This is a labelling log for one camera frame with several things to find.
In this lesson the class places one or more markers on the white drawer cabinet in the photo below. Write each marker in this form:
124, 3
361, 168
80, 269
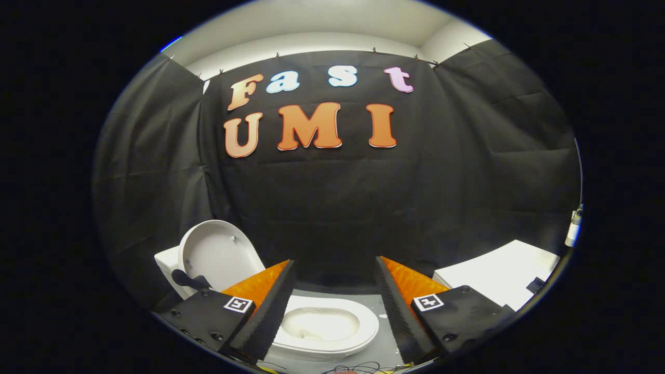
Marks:
499, 272

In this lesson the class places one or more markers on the white toilet seat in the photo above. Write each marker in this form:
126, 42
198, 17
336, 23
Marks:
366, 324

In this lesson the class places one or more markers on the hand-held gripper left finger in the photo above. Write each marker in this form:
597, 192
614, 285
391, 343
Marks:
273, 306

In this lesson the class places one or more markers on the small black tray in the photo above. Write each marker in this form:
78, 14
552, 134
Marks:
535, 285

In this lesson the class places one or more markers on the white toilet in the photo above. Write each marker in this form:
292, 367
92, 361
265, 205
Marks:
166, 267

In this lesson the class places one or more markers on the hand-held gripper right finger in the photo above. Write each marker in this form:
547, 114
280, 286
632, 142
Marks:
397, 317

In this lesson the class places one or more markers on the white toilet lid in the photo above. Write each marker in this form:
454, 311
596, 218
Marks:
218, 249

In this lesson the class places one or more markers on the black backdrop cloth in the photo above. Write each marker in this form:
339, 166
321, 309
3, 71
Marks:
337, 197

